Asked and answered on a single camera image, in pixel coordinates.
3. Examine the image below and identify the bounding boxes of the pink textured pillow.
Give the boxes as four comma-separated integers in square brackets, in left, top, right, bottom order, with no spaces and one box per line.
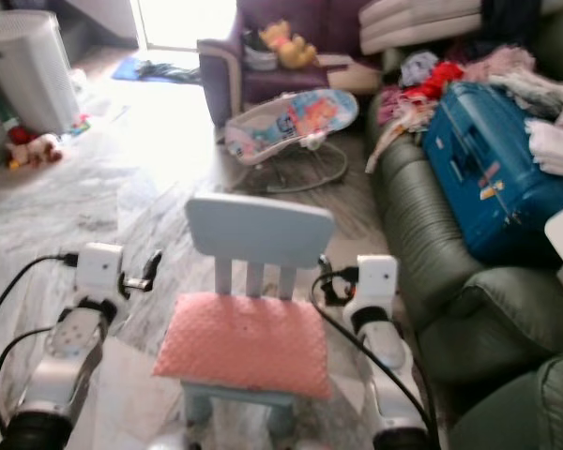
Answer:
[152,291,335,402]

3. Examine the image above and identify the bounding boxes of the dark green leather sofa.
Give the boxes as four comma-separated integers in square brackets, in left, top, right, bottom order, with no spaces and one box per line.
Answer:
[364,5,563,450]

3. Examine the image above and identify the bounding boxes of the light blue child chair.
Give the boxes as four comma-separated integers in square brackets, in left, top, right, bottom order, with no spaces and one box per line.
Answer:
[178,193,338,443]

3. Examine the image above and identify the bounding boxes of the printed baby bouncer seat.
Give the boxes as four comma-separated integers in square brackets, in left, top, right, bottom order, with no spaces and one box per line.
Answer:
[221,88,360,196]

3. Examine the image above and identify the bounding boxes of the red and beige stuffed toy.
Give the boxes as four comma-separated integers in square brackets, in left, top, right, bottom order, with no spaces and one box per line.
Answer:
[7,126,65,173]

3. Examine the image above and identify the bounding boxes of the blue hard suitcase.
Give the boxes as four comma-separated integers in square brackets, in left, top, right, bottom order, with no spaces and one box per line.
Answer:
[421,81,563,266]

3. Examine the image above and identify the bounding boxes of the blue floor mat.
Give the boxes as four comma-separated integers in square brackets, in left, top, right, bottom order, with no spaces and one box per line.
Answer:
[110,57,204,86]

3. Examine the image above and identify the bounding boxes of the purple armchair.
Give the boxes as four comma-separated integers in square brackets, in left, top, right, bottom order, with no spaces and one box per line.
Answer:
[196,0,382,130]

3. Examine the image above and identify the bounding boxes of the grey blue garment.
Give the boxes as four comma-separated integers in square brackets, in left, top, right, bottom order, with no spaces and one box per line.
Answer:
[398,51,440,89]

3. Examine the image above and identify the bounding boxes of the red garment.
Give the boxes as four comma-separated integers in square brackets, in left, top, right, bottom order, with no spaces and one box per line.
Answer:
[407,60,466,101]

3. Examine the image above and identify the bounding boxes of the yellow teddy bear plush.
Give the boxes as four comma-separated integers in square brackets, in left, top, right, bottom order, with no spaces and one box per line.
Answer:
[259,20,319,70]

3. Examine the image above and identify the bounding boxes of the grey item on armchair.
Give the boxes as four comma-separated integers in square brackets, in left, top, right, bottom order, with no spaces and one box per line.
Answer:
[241,29,279,72]

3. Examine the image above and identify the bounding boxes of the white air purifier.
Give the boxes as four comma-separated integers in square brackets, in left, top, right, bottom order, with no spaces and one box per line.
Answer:
[0,10,82,136]

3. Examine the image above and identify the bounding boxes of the stacked beige cushions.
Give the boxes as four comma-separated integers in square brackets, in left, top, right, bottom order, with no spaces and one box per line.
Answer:
[358,0,485,56]

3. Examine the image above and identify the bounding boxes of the white folded cloth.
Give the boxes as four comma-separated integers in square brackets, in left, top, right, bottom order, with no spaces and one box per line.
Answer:
[525,101,563,181]

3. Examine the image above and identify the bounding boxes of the pink garment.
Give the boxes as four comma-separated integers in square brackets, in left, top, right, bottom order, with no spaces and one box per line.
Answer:
[464,45,537,87]

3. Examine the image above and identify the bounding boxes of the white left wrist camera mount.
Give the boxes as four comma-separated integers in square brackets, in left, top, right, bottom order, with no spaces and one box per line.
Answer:
[75,243,126,303]

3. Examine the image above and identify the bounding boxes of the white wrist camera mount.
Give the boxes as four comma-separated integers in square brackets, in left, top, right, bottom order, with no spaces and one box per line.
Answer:
[354,254,401,314]
[75,243,126,303]

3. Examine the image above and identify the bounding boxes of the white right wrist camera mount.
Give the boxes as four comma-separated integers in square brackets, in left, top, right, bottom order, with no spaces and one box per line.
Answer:
[354,254,401,314]

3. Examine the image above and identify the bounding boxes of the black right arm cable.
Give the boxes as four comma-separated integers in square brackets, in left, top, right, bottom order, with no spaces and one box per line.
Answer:
[315,296,444,450]

